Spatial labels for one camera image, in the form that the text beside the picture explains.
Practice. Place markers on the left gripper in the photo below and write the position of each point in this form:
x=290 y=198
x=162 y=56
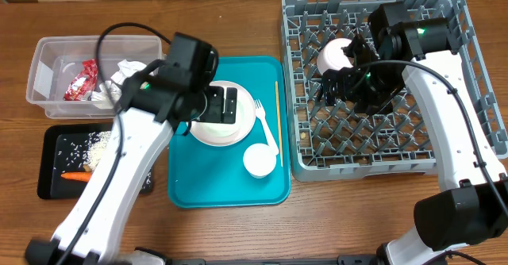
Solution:
x=217 y=113

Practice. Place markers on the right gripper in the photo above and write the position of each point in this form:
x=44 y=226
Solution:
x=355 y=81

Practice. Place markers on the small bowl with nuts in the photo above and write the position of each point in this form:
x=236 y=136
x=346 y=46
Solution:
x=332 y=56

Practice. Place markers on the white plastic cup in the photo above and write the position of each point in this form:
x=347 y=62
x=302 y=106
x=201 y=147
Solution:
x=259 y=160

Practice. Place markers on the white napkin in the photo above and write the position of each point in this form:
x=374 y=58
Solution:
x=107 y=95
x=126 y=69

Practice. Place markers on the pile of rice and nuts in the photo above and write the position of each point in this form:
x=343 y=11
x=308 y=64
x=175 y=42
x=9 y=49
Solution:
x=80 y=151

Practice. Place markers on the red snack wrapper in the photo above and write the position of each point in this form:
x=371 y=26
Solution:
x=82 y=86

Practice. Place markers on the orange carrot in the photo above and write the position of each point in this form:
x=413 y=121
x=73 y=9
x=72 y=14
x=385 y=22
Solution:
x=77 y=176

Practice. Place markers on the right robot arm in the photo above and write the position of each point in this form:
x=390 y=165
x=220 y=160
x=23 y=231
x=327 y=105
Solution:
x=423 y=57

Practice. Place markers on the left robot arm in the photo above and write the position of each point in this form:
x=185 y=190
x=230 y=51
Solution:
x=154 y=102

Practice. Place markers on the large white plate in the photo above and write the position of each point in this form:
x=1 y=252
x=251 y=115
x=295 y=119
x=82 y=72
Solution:
x=248 y=118

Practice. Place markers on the white plastic fork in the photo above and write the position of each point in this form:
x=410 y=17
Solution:
x=261 y=115

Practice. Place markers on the teal plastic tray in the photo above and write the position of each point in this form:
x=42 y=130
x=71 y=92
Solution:
x=205 y=176

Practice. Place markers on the wooden chopstick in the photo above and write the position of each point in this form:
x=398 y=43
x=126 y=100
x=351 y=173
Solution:
x=277 y=101

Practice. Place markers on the grey dish rack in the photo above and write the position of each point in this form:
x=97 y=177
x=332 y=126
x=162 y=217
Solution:
x=335 y=142

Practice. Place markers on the clear plastic bin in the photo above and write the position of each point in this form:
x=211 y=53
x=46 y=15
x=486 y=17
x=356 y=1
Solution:
x=57 y=60

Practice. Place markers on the black plastic tray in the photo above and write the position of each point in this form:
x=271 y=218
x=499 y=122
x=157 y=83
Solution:
x=49 y=185

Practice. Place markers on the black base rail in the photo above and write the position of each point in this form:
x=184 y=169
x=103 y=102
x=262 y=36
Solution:
x=144 y=256

